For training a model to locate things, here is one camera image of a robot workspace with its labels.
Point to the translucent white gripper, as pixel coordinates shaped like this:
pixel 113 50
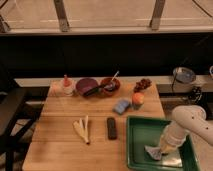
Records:
pixel 167 148

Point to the grey-blue towel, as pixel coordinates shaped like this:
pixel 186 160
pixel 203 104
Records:
pixel 154 152

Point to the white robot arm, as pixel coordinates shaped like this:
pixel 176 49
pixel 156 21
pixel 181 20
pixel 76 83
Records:
pixel 185 119

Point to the green plastic tray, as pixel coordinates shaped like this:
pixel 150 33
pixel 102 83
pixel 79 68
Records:
pixel 143 131

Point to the orange green cup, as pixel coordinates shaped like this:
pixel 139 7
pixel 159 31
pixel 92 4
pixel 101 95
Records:
pixel 137 100

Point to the blue sponge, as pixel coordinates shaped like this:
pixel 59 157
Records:
pixel 121 106

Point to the black remote control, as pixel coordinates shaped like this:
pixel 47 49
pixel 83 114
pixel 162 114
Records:
pixel 111 128

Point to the dark red grape bunch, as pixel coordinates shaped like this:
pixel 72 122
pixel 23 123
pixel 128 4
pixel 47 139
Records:
pixel 142 85

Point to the silver metal bowl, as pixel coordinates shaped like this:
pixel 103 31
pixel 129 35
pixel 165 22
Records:
pixel 184 75

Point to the black spatula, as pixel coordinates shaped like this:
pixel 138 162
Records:
pixel 96 89

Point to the white spoon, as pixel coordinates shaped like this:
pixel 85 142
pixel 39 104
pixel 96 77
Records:
pixel 114 77

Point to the red-brown bowl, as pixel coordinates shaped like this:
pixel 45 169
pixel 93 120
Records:
pixel 110 91

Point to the wooden cutting board table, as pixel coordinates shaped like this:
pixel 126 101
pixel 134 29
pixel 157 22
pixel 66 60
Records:
pixel 56 146

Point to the purple bowl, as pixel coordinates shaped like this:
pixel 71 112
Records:
pixel 85 84

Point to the clear bottle red cap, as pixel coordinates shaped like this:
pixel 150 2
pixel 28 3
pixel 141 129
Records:
pixel 67 86

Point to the black chair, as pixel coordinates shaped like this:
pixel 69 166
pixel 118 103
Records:
pixel 10 111

